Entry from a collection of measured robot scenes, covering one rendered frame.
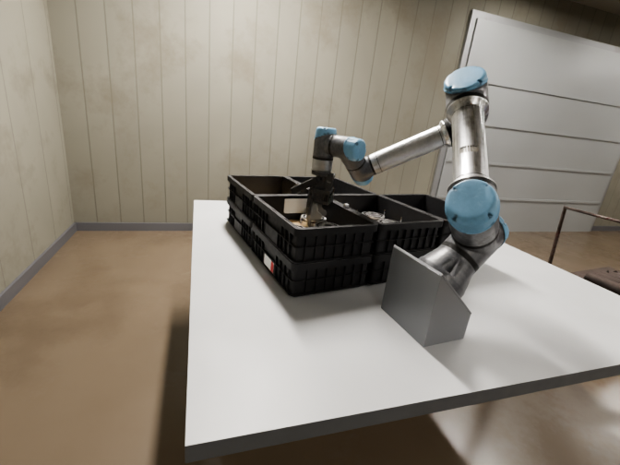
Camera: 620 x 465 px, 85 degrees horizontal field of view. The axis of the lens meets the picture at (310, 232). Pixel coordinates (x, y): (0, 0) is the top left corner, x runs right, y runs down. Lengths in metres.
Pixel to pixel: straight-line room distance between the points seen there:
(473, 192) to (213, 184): 2.96
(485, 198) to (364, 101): 3.08
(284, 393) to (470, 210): 0.57
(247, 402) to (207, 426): 0.09
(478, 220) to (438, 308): 0.24
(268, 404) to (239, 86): 3.08
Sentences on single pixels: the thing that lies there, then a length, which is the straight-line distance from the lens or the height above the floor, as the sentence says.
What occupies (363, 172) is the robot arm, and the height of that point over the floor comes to 1.07.
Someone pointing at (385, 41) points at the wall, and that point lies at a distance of 4.00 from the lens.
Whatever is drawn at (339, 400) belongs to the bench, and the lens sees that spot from 0.77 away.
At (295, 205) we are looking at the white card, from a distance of 1.37.
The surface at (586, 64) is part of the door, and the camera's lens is 5.79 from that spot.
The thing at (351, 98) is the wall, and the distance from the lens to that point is 3.80.
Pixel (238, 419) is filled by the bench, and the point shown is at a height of 0.70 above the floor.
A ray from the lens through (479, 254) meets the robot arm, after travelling 0.99.
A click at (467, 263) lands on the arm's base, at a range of 0.98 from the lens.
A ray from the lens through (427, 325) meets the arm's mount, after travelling 0.94.
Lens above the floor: 1.23
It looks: 19 degrees down
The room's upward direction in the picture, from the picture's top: 6 degrees clockwise
